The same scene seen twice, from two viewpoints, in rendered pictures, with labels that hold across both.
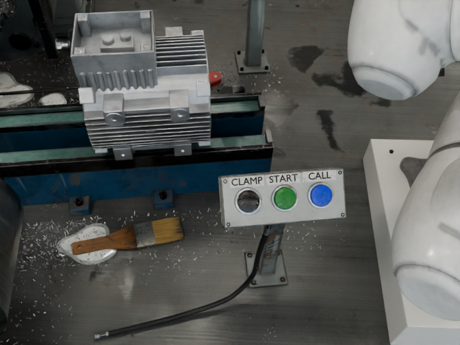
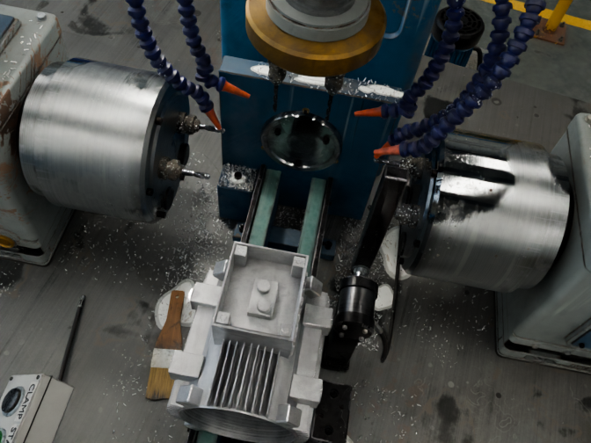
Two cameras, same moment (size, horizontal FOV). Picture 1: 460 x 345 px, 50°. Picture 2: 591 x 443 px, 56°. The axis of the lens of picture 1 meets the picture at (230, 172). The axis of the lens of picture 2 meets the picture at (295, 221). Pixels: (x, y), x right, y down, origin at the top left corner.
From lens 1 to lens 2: 0.71 m
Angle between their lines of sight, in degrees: 52
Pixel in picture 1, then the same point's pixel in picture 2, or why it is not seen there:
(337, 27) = not seen: outside the picture
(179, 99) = (183, 364)
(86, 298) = (124, 296)
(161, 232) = (161, 375)
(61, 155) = not seen: hidden behind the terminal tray
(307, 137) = not seen: outside the picture
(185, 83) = (205, 377)
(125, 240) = (166, 338)
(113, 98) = (213, 294)
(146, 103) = (200, 330)
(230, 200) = (24, 381)
